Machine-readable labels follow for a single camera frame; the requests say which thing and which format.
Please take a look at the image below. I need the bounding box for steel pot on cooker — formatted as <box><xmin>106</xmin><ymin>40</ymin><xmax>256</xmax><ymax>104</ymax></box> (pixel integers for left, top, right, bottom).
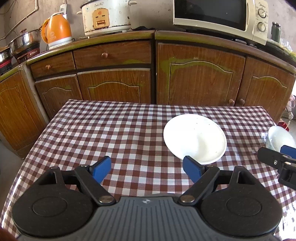
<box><xmin>9</xmin><ymin>29</ymin><xmax>41</xmax><ymax>64</ymax></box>

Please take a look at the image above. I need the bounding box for white ceramic bowl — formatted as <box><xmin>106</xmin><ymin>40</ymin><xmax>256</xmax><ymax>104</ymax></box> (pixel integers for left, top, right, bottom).
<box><xmin>163</xmin><ymin>114</ymin><xmax>227</xmax><ymax>165</ymax></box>

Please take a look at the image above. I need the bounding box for cream microwave oven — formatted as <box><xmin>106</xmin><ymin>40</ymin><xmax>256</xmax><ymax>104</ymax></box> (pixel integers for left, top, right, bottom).
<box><xmin>173</xmin><ymin>0</ymin><xmax>268</xmax><ymax>45</ymax></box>

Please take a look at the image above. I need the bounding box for white rice cooker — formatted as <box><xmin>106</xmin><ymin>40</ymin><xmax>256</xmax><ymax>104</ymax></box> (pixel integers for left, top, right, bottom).
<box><xmin>77</xmin><ymin>0</ymin><xmax>137</xmax><ymax>37</ymax></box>

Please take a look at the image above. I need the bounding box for wooden kitchen cabinet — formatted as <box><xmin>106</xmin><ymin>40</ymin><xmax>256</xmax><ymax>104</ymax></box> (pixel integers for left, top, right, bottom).
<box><xmin>1</xmin><ymin>31</ymin><xmax>295</xmax><ymax>158</ymax></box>

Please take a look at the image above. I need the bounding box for green thermos bottle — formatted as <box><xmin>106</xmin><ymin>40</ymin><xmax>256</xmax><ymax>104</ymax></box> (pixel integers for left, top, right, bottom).
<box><xmin>271</xmin><ymin>22</ymin><xmax>281</xmax><ymax>43</ymax></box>

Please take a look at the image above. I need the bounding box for red paper bag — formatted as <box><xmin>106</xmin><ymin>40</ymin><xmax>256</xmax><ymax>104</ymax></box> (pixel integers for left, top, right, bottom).
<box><xmin>277</xmin><ymin>121</ymin><xmax>290</xmax><ymax>131</ymax></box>

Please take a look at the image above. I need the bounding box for orange electric kettle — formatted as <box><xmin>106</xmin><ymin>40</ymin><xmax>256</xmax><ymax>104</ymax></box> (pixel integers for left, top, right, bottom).
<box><xmin>41</xmin><ymin>12</ymin><xmax>73</xmax><ymax>50</ymax></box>

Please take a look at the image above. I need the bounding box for blue patterned porcelain bowl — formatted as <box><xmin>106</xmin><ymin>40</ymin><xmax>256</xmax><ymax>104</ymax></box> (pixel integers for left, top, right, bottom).
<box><xmin>265</xmin><ymin>126</ymin><xmax>295</xmax><ymax>152</ymax></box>

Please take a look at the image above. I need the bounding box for brown checkered tablecloth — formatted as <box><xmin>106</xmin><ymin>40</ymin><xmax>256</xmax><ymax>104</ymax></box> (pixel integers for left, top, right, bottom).
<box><xmin>1</xmin><ymin>100</ymin><xmax>295</xmax><ymax>240</ymax></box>

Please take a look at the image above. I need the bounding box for lidded steel pot left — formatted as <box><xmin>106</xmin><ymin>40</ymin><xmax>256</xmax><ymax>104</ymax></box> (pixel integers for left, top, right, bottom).
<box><xmin>0</xmin><ymin>46</ymin><xmax>13</xmax><ymax>75</ymax></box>

